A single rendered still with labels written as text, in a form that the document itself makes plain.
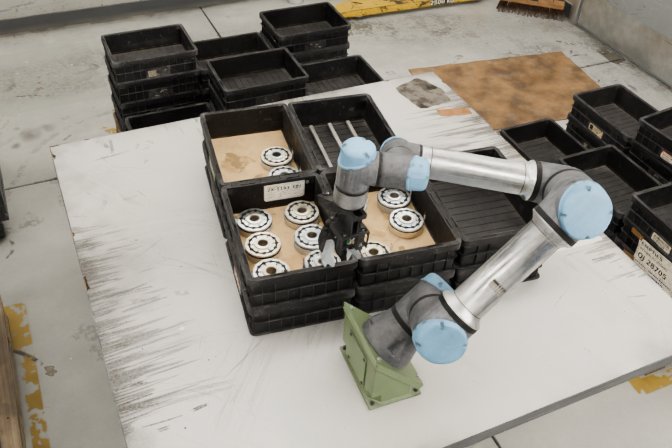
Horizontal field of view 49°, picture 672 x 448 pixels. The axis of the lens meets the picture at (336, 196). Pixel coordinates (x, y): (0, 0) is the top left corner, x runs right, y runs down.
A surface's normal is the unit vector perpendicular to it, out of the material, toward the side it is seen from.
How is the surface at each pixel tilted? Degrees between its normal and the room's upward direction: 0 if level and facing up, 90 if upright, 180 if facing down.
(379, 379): 90
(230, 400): 0
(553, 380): 0
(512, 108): 4
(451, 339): 75
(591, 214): 63
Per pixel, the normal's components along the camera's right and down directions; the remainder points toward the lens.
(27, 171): 0.05, -0.77
